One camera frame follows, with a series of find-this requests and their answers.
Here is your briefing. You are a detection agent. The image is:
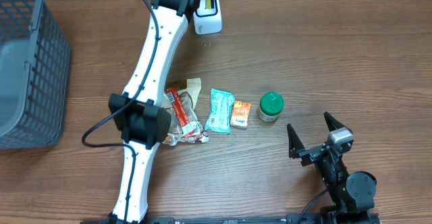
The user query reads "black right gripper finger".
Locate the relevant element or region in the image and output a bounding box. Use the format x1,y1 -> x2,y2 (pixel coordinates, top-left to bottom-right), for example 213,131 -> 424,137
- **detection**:
323,111 -> 352,132
287,123 -> 305,159

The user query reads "green lid jar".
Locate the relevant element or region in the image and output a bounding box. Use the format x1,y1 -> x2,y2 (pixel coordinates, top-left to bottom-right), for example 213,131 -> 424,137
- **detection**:
256,92 -> 284,122

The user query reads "orange snack packet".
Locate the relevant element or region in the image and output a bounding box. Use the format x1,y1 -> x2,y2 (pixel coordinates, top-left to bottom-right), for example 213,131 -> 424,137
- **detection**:
230,101 -> 251,129

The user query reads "mint green tissue packet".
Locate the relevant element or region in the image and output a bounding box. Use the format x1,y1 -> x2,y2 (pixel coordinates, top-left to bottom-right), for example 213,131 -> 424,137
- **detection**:
205,88 -> 235,134

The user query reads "beige dog treat bag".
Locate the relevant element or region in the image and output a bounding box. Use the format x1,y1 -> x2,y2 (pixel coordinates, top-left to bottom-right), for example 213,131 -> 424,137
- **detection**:
162,78 -> 209,146

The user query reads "red snack stick packet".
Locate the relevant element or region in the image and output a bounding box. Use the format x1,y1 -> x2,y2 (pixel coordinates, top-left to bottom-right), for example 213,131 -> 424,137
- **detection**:
166,88 -> 200,138

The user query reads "yellow highlighter marker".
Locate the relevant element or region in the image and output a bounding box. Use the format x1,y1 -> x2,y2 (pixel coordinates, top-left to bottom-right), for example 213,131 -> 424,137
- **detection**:
205,0 -> 214,9

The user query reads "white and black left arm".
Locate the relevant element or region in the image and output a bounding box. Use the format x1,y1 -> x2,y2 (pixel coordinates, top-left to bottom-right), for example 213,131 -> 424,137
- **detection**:
109,0 -> 218,223

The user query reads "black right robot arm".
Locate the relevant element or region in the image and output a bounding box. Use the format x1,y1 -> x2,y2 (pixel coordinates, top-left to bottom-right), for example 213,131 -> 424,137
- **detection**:
287,112 -> 379,223

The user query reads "white barcode scanner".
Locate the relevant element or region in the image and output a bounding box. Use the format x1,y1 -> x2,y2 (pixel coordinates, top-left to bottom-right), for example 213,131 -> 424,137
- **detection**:
193,0 -> 222,35

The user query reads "dark grey plastic basket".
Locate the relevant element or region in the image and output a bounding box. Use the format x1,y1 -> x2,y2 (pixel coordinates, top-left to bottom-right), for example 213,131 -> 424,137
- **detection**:
1,0 -> 72,149

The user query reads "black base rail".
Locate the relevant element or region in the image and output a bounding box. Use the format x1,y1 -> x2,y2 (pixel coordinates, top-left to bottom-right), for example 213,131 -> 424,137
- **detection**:
141,213 -> 381,224

